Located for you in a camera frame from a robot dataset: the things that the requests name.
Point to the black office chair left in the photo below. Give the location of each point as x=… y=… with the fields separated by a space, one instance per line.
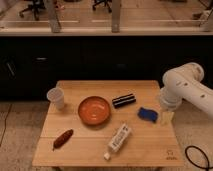
x=35 y=6

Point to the dark red pepper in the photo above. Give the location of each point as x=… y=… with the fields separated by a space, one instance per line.
x=62 y=139

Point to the dark cabinet counter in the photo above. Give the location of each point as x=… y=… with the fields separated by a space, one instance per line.
x=31 y=63

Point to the white tube with cap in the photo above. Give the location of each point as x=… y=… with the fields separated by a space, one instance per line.
x=117 y=140

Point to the blue crumpled cloth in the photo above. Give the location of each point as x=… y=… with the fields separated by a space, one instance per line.
x=148 y=114

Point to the wooden table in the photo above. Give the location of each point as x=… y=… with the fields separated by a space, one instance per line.
x=149 y=144

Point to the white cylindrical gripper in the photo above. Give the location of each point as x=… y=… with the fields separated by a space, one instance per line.
x=168 y=101

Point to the black white striped package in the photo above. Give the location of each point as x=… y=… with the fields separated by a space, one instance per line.
x=123 y=100

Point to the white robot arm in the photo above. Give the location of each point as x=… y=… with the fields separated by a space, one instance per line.
x=184 y=82

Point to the clear plastic cup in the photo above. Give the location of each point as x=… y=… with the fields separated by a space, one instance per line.
x=56 y=96

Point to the orange bowl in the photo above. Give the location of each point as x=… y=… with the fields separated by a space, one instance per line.
x=94 y=110

